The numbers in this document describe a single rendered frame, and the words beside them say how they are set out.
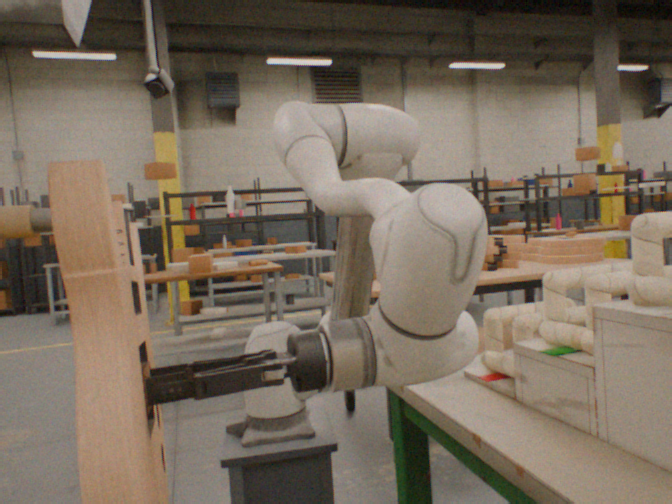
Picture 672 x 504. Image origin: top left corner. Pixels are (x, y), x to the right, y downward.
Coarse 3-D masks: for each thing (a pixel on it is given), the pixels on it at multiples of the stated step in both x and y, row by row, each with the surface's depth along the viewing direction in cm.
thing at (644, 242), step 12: (636, 228) 63; (636, 240) 63; (648, 240) 62; (660, 240) 62; (636, 252) 63; (648, 252) 62; (660, 252) 62; (636, 264) 63; (648, 264) 62; (660, 264) 62; (636, 276) 63; (648, 276) 62; (660, 276) 62
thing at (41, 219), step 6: (36, 210) 51; (42, 210) 51; (48, 210) 52; (36, 216) 51; (42, 216) 51; (48, 216) 51; (36, 222) 51; (42, 222) 51; (48, 222) 51; (36, 228) 51; (42, 228) 51; (48, 228) 52
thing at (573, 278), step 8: (608, 264) 82; (616, 264) 82; (624, 264) 82; (632, 264) 83; (552, 272) 78; (560, 272) 78; (568, 272) 78; (576, 272) 79; (584, 272) 79; (592, 272) 79; (600, 272) 80; (608, 272) 80; (616, 272) 81; (544, 280) 78; (552, 280) 77; (560, 280) 77; (568, 280) 78; (576, 280) 78; (584, 280) 79; (568, 288) 78; (576, 288) 79
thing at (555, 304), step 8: (544, 288) 79; (552, 288) 77; (560, 288) 77; (544, 296) 79; (552, 296) 77; (560, 296) 77; (544, 304) 79; (552, 304) 78; (560, 304) 77; (544, 312) 79; (552, 312) 78; (560, 312) 77; (552, 320) 78; (560, 320) 77; (552, 344) 78
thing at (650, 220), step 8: (640, 216) 63; (648, 216) 62; (656, 216) 62; (664, 216) 63; (632, 224) 63; (640, 224) 62; (648, 224) 62; (656, 224) 62; (664, 224) 62; (664, 232) 62
